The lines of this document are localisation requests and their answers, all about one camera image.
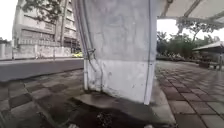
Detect large white concrete pillar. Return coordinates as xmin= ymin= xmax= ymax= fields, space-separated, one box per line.
xmin=72 ymin=0 xmax=161 ymax=106

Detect pipes on pillar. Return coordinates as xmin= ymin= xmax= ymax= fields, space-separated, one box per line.
xmin=73 ymin=0 xmax=105 ymax=93

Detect yellow car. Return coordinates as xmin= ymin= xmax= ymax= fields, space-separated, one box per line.
xmin=71 ymin=51 xmax=84 ymax=59

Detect concrete pillar footing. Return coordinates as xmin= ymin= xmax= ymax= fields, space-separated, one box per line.
xmin=73 ymin=81 xmax=177 ymax=127

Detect row of trees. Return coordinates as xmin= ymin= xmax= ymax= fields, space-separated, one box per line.
xmin=155 ymin=17 xmax=224 ymax=62

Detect grey asphalt road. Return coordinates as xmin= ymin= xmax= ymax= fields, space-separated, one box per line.
xmin=0 ymin=58 xmax=85 ymax=83

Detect tall grey building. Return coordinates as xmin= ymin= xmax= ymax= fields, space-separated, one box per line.
xmin=11 ymin=0 xmax=80 ymax=51

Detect tree with leafy branches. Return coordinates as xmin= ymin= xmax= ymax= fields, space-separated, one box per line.
xmin=20 ymin=0 xmax=65 ymax=24

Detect chequered grey paving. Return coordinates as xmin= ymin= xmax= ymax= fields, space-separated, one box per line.
xmin=0 ymin=60 xmax=224 ymax=128

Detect pale overhead canopy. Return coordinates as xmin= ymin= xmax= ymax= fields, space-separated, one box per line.
xmin=157 ymin=0 xmax=224 ymax=25

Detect shelter with dark roof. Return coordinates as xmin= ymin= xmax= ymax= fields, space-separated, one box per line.
xmin=192 ymin=40 xmax=224 ymax=70

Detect pale boundary wall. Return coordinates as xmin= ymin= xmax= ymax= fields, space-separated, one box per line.
xmin=0 ymin=43 xmax=73 ymax=61

